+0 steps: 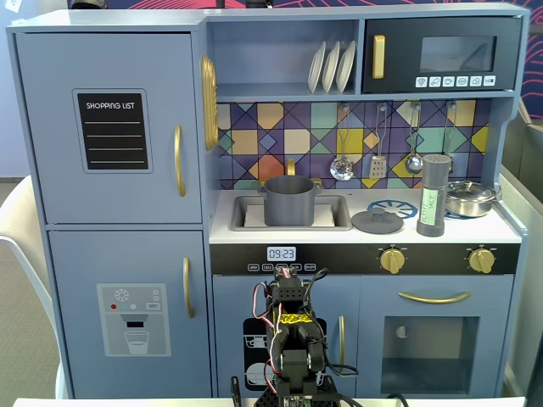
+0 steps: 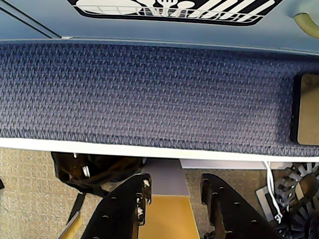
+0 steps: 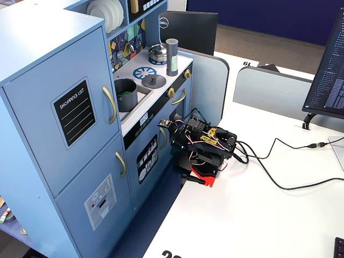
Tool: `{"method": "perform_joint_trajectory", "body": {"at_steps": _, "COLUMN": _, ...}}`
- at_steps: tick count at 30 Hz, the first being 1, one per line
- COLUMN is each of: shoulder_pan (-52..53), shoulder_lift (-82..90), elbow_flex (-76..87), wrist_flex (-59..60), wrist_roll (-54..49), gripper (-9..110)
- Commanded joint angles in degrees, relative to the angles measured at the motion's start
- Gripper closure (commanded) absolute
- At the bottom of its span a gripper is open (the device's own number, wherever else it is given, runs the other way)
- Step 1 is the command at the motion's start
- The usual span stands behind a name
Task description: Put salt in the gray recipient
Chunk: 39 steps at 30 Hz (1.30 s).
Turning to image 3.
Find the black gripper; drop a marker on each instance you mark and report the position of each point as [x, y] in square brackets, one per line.
[179, 140]

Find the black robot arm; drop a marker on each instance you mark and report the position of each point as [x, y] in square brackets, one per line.
[215, 150]

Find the small circuit board module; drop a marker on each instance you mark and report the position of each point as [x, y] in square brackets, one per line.
[164, 123]

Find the black table clamp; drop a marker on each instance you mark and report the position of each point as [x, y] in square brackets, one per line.
[192, 178]

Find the gold stove knob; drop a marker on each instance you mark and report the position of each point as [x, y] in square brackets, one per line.
[187, 73]
[171, 93]

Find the gray pot lid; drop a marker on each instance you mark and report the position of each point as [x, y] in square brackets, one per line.
[153, 81]

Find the gray desk partition panel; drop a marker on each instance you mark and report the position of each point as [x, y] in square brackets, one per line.
[268, 88]
[207, 80]

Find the steel pot with lid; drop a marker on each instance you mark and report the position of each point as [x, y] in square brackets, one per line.
[158, 52]

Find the steel toy spatula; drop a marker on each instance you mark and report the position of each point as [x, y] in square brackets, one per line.
[120, 57]

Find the steel toy ladle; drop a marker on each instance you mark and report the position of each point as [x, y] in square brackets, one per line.
[131, 47]

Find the black Dell monitor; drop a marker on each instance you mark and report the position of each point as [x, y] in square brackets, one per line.
[190, 29]

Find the white toy plate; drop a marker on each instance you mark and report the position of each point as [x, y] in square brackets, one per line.
[121, 12]
[97, 14]
[113, 13]

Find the blue toy kitchen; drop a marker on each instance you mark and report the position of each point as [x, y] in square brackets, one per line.
[40, 80]

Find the gray monitor stand base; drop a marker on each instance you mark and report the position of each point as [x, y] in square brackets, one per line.
[338, 151]

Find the monitor showing code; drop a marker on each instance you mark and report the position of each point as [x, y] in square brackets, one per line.
[329, 67]

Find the black keyboard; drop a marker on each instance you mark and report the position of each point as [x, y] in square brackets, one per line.
[339, 248]

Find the red robot base plate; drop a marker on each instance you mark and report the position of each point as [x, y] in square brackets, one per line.
[205, 174]

